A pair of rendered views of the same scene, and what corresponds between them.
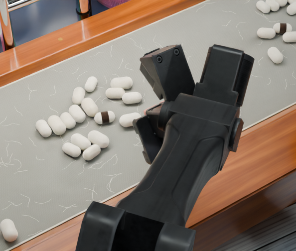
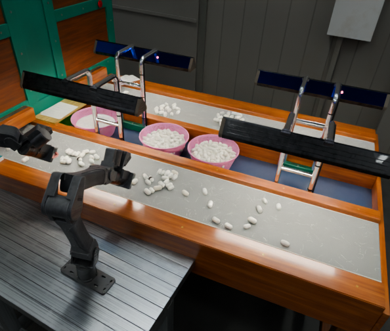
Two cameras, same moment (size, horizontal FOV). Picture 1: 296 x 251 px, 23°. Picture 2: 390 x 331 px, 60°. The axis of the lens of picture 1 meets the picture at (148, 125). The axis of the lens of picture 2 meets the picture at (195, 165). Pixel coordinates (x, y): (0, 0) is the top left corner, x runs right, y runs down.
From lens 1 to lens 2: 139 cm
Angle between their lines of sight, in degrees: 40
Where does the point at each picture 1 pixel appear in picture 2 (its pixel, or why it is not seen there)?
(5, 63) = (87, 134)
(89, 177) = (54, 165)
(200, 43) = (130, 165)
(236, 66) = (32, 132)
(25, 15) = (128, 136)
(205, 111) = (4, 129)
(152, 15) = (132, 150)
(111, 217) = not seen: outside the picture
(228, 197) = not seen: hidden behind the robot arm
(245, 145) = not seen: hidden behind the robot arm
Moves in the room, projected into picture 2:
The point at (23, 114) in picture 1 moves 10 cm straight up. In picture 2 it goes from (73, 146) to (69, 129)
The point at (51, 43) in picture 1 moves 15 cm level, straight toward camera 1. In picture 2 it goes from (102, 138) to (76, 148)
